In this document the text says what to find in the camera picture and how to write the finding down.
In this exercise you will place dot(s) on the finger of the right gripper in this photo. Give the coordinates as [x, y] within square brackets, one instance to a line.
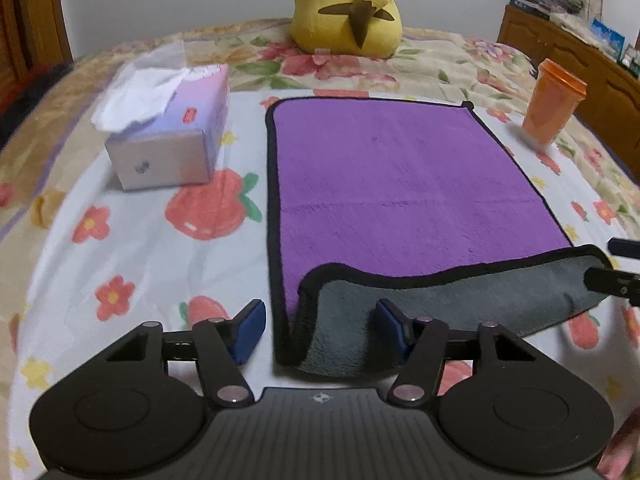
[614, 283]
[624, 248]

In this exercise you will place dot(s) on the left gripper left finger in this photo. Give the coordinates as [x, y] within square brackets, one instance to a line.
[216, 346]

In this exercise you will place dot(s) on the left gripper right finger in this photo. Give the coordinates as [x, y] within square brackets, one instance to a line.
[424, 345]

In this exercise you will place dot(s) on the purple grey microfiber towel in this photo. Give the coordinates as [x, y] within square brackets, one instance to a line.
[417, 203]

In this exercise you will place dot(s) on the wooden sideboard cabinet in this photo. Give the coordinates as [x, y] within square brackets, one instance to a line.
[611, 107]

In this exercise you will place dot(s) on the floral bed blanket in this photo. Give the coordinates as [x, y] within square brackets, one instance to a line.
[55, 145]

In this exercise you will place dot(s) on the orange plastic cup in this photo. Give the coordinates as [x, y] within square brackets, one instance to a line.
[556, 96]

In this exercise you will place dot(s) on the blue picture card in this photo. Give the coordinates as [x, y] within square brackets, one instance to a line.
[612, 43]

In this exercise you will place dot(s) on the pink tissue box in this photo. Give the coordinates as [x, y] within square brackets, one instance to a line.
[164, 127]

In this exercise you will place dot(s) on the yellow pikachu plush toy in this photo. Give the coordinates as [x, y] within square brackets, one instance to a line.
[370, 28]

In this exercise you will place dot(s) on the wooden wardrobe door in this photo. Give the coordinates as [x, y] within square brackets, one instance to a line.
[33, 41]

